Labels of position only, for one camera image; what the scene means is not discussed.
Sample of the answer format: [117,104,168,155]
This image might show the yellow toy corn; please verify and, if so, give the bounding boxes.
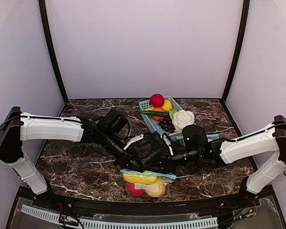
[123,173,158,185]

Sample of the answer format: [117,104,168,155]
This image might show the clear zip bag blue zipper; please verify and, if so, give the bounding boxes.
[169,132,219,144]

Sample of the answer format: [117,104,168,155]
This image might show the red toy strawberry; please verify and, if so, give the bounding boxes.
[127,183,144,197]

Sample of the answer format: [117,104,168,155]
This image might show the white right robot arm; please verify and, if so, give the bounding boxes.
[145,115,286,196]

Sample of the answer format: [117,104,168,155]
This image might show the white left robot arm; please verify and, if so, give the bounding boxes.
[0,106,144,195]

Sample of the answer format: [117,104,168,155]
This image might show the dark purple toy grapes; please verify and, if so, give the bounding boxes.
[158,118,175,133]

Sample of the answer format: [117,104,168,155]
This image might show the blue perforated plastic basket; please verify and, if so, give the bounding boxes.
[139,95,182,136]

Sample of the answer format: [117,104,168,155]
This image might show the white toy cauliflower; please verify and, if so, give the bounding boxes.
[169,109,195,132]

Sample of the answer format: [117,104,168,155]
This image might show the green toy cucumber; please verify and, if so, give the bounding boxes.
[140,111,170,118]

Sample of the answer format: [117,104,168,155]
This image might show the orange toy tangerine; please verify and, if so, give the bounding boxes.
[153,107,166,113]

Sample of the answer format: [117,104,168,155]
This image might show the yellow toy lemon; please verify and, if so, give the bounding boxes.
[161,100,173,112]

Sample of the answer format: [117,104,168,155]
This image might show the red toy tomato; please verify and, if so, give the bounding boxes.
[150,94,165,107]

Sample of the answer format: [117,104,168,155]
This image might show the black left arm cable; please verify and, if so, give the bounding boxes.
[0,114,158,160]

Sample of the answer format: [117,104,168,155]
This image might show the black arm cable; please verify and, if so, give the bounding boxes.
[223,121,286,143]
[0,114,158,160]

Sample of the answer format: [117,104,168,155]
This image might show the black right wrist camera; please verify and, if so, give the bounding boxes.
[182,125,208,151]

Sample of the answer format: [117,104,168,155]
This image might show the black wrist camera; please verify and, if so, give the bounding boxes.
[104,109,128,134]
[182,125,208,151]

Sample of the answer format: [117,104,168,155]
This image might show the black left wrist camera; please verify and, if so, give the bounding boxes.
[104,109,128,134]

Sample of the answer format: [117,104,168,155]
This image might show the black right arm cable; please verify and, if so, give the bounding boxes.
[223,121,286,143]

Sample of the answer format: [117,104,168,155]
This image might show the white slotted cable duct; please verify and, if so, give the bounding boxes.
[20,205,218,229]

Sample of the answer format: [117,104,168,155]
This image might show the black front frame rail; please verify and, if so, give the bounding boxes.
[4,185,286,229]

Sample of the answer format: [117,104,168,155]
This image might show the black left frame post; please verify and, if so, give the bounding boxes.
[38,0,69,104]

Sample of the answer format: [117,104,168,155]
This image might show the black frame post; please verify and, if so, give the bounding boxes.
[221,0,250,104]
[38,0,69,104]

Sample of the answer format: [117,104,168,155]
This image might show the black right frame post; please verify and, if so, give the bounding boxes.
[221,0,250,104]

